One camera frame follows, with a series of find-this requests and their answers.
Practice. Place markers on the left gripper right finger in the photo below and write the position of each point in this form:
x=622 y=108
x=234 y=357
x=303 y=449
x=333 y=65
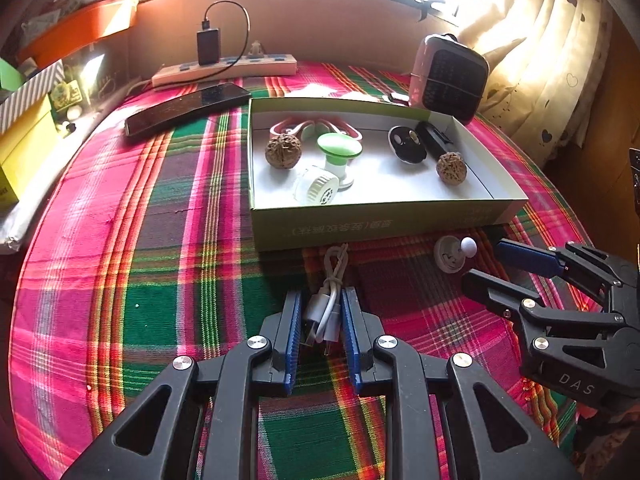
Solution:
x=380 y=364

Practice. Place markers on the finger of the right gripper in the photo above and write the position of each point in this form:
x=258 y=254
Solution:
x=577 y=264
x=512 y=301

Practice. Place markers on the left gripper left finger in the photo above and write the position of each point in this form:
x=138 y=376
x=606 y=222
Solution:
x=263 y=366

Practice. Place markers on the white round ball knob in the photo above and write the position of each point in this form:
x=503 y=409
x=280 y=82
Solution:
x=451 y=253

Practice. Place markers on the light brown pitted walnut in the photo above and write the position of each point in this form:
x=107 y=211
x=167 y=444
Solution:
x=451 y=168

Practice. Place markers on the black oval three-button device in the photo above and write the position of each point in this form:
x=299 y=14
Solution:
x=406 y=145

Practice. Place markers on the brown wrinkled walnut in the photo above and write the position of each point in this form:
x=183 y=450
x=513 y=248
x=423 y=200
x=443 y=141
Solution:
x=284 y=151

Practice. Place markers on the pink plastic clip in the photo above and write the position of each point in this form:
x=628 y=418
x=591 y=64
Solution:
x=336 y=125

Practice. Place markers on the black clear bike light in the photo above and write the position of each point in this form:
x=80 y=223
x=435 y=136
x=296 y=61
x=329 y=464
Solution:
x=436 y=143

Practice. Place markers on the green white cardboard box tray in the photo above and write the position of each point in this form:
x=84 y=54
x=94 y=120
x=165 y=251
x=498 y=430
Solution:
x=388 y=197

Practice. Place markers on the cream heart pattern curtain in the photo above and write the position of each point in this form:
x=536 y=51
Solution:
x=546 y=59

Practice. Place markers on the pink clip with green pad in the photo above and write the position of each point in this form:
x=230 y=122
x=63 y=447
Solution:
x=303 y=129

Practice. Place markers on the black smartphone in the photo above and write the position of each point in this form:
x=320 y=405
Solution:
x=170 y=114

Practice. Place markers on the white power strip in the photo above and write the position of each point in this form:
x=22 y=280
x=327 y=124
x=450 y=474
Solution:
x=267 y=65

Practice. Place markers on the white plug on strip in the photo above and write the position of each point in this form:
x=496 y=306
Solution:
x=256 y=50

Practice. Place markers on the yellow cardboard box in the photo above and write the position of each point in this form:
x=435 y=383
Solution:
x=24 y=147

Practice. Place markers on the black charger adapter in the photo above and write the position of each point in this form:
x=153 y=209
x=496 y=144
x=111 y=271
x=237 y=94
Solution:
x=208 y=44

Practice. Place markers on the striped green gift box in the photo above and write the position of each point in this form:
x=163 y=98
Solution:
x=16 y=104

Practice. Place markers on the orange storage box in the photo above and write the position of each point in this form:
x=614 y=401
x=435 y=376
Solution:
x=83 y=27

